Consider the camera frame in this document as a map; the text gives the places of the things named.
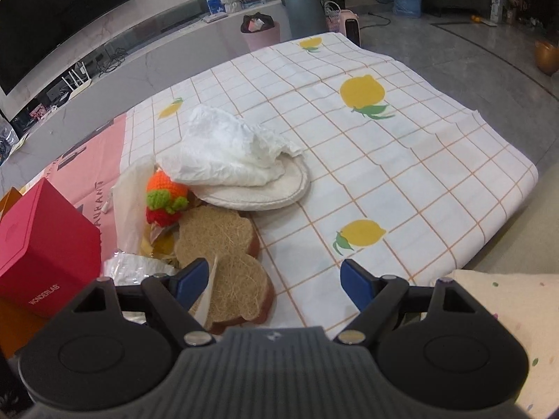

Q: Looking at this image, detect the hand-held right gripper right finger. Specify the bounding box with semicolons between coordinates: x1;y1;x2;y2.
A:
334;259;479;345

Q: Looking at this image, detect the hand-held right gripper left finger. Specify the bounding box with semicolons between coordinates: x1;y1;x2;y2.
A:
72;258;218;347

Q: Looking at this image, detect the white mesh bag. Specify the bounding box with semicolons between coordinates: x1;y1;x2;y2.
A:
110;156;157;255

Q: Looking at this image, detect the cream round cloth pad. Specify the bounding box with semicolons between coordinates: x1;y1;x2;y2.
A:
192;156;311;211

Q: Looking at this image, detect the yellow snack packet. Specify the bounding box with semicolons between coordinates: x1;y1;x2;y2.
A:
139;226;181;268

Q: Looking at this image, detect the brown bread slice near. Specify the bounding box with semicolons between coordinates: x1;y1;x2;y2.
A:
189;253;276;338

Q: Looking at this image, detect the brown bread slice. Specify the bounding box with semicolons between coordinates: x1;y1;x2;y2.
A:
174;206;261;268
189;253;276;338

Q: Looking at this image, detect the brown bread slice far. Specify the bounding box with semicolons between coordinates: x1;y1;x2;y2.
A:
174;206;261;268

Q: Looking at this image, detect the clear plastic wrapper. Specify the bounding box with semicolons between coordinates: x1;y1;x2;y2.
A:
102;254;176;324

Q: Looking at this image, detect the orange crochet toy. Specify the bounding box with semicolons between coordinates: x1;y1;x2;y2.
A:
145;170;190;228

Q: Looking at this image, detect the lemon print checked tablecloth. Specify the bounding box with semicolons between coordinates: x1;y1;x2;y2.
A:
117;32;541;330

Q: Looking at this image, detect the white crumpled tissue paper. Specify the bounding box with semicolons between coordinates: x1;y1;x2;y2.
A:
156;105;305;186

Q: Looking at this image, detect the red cardboard box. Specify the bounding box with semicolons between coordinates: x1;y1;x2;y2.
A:
0;178;104;318

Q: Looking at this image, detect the pink printed mat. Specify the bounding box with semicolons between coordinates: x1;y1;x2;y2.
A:
22;112;128;254

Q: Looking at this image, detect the cream dotted cushion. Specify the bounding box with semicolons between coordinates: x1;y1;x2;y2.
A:
430;270;559;419

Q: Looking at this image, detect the white router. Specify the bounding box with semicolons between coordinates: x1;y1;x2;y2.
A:
61;62;93;93

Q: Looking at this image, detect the pink trash bin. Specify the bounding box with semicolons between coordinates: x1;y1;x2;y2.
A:
241;12;281;53

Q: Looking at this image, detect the pink space heater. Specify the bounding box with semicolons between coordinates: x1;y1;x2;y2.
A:
338;9;361;47

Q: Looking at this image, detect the pink white basket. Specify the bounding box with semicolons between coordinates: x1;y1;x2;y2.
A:
323;1;342;32

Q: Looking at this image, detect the grey lidded trash can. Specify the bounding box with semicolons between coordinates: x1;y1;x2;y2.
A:
281;0;328;40

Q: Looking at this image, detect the copper plant pot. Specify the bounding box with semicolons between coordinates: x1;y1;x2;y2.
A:
535;38;559;76

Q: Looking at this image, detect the black curved television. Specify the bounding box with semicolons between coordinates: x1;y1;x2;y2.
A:
0;0;136;97

